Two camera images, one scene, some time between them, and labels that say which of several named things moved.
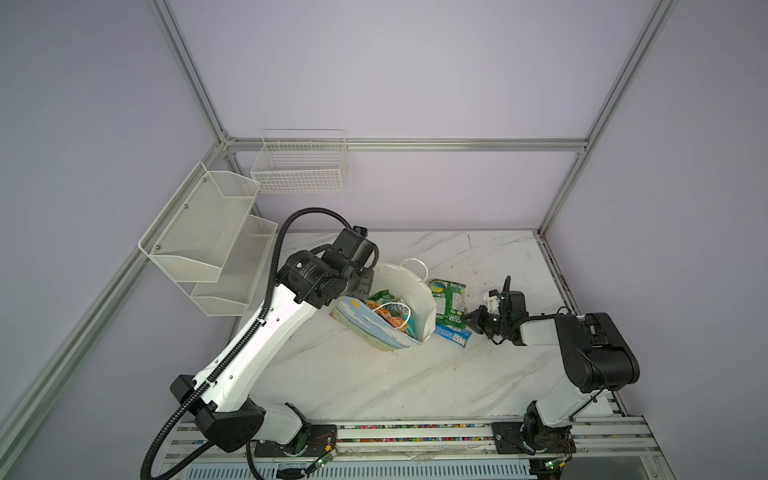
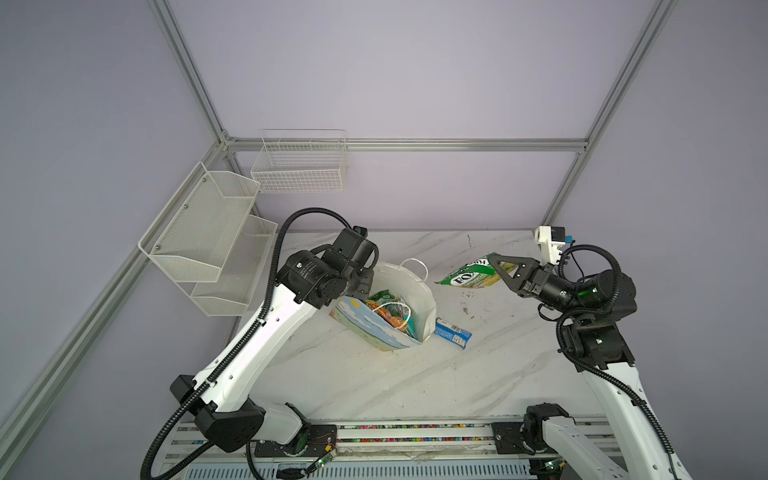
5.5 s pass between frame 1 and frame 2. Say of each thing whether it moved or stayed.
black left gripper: stayed
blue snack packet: stayed
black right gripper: moved
